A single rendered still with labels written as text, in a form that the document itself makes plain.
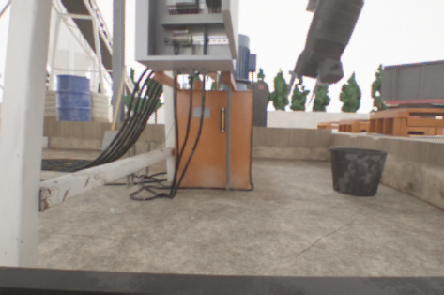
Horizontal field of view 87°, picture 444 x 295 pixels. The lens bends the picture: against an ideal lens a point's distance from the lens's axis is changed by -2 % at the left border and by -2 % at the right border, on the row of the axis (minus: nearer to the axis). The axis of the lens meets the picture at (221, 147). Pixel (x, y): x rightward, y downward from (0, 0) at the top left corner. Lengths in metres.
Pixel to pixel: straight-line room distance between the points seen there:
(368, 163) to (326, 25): 1.22
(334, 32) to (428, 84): 8.58
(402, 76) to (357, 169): 7.58
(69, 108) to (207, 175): 3.93
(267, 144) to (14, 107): 2.86
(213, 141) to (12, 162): 1.06
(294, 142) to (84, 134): 2.98
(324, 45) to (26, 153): 0.63
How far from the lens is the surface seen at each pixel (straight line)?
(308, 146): 3.30
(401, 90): 9.01
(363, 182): 1.64
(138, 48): 1.10
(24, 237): 0.67
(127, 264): 0.79
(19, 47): 0.72
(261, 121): 3.43
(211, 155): 1.48
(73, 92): 5.12
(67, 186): 0.73
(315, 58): 0.48
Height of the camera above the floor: 0.40
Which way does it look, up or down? 5 degrees down
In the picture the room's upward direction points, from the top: 2 degrees clockwise
